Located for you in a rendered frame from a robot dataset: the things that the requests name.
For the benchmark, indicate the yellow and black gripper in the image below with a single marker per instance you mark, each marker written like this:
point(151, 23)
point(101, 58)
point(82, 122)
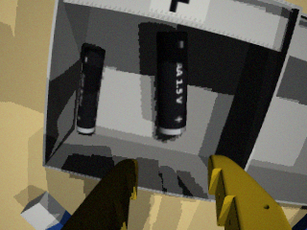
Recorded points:
point(241, 203)

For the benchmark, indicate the grey bin marked f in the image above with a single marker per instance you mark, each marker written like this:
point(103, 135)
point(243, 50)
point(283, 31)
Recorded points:
point(231, 87)

